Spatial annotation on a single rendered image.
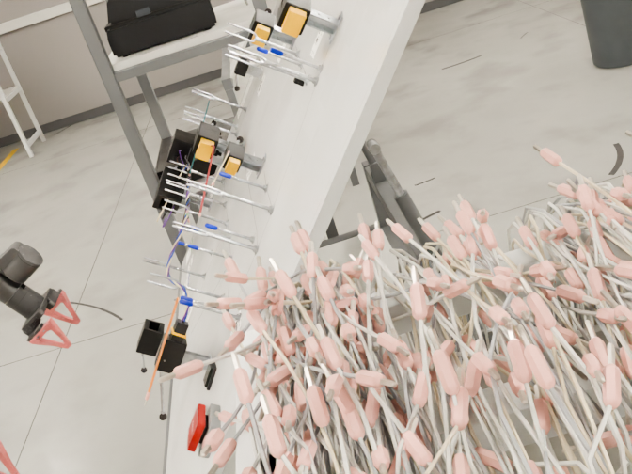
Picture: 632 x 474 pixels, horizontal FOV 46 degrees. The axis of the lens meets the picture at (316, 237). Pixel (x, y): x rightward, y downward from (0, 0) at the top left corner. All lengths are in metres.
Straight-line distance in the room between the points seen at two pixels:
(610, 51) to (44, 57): 6.04
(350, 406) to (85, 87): 8.76
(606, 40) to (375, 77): 4.77
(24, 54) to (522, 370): 8.88
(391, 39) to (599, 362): 0.55
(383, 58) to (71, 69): 8.27
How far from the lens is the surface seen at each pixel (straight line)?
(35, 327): 1.69
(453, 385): 0.38
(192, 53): 2.11
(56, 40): 9.05
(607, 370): 0.40
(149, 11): 2.17
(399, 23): 0.88
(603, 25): 5.58
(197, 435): 1.13
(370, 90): 0.89
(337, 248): 2.17
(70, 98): 9.16
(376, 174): 2.00
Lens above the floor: 1.76
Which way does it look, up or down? 25 degrees down
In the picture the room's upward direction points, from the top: 18 degrees counter-clockwise
